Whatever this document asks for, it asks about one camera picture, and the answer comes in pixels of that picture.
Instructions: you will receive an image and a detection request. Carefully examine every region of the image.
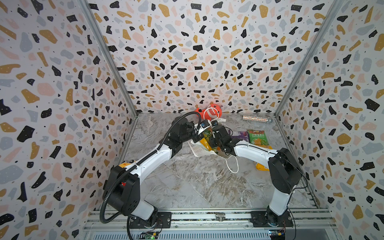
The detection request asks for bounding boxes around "red shark plush toy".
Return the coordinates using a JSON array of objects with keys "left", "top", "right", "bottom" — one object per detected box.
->
[{"left": 195, "top": 104, "right": 223, "bottom": 121}]

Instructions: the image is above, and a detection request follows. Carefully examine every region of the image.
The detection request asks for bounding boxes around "green snack packet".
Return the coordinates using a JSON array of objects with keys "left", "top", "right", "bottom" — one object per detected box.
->
[{"left": 247, "top": 130, "right": 269, "bottom": 146}]

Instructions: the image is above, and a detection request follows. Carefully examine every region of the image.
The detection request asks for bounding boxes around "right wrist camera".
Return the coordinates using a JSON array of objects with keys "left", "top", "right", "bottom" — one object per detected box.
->
[{"left": 211, "top": 120, "right": 219, "bottom": 127}]

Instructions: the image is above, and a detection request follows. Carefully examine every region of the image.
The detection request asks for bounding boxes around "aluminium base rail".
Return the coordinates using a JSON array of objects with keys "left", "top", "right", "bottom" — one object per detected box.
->
[{"left": 82, "top": 208, "right": 341, "bottom": 240}]

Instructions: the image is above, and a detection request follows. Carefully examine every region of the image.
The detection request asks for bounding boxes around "corner aluminium post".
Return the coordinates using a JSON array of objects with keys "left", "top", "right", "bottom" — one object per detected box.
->
[
  {"left": 78, "top": 0, "right": 138, "bottom": 119},
  {"left": 274, "top": 0, "right": 344, "bottom": 119}
]

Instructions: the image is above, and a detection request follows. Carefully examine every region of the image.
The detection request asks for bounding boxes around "yellow chips packet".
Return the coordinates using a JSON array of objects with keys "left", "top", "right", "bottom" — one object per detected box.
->
[{"left": 256, "top": 145, "right": 273, "bottom": 172}]

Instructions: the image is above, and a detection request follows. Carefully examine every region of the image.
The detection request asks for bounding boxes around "right corner aluminium post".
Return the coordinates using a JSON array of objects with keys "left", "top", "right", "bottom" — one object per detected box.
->
[{"left": 274, "top": 0, "right": 344, "bottom": 119}]

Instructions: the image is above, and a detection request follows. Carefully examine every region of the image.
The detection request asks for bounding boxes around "green Fox's candy packet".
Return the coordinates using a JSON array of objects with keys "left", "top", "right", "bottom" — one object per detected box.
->
[{"left": 204, "top": 129, "right": 213, "bottom": 146}]

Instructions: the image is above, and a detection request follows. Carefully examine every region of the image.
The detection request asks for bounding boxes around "left corner aluminium post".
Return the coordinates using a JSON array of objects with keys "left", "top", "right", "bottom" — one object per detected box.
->
[{"left": 78, "top": 0, "right": 138, "bottom": 119}]

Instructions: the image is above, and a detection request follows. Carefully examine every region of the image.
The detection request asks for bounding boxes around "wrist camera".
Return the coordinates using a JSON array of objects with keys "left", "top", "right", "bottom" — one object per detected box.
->
[
  {"left": 196, "top": 120, "right": 212, "bottom": 135},
  {"left": 211, "top": 120, "right": 219, "bottom": 127}
]

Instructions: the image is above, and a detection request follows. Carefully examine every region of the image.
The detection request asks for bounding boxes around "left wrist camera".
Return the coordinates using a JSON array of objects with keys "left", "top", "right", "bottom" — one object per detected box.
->
[{"left": 196, "top": 120, "right": 212, "bottom": 135}]

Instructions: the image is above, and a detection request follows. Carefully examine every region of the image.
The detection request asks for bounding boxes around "yellow snack bar packet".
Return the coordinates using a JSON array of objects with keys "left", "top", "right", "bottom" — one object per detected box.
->
[{"left": 200, "top": 138, "right": 213, "bottom": 151}]

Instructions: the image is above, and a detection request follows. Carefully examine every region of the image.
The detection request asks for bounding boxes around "green circuit board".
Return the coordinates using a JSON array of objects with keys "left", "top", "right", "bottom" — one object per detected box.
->
[{"left": 138, "top": 232, "right": 159, "bottom": 240}]

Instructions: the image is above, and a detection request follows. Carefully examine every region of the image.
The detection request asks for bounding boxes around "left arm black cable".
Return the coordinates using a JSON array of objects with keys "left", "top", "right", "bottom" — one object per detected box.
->
[{"left": 99, "top": 111, "right": 202, "bottom": 224}]

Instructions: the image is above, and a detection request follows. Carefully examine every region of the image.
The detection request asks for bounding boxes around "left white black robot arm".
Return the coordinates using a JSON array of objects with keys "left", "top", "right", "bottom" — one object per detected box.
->
[{"left": 100, "top": 112, "right": 211, "bottom": 227}]

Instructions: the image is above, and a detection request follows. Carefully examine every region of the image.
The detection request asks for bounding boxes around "white printed paper bag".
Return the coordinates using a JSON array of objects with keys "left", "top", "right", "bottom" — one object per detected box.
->
[{"left": 188, "top": 104, "right": 239, "bottom": 174}]

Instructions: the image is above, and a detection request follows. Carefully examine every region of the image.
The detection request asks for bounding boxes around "yellow plush toy red dress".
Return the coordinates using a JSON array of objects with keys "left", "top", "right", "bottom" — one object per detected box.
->
[{"left": 119, "top": 163, "right": 134, "bottom": 169}]

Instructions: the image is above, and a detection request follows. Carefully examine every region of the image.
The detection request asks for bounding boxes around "purple snack packet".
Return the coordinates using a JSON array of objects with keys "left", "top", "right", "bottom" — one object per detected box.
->
[{"left": 231, "top": 131, "right": 250, "bottom": 143}]

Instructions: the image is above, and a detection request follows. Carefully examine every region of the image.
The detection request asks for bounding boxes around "clear glitter plastic bottle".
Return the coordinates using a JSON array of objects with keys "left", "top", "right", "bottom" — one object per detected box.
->
[{"left": 242, "top": 115, "right": 274, "bottom": 124}]

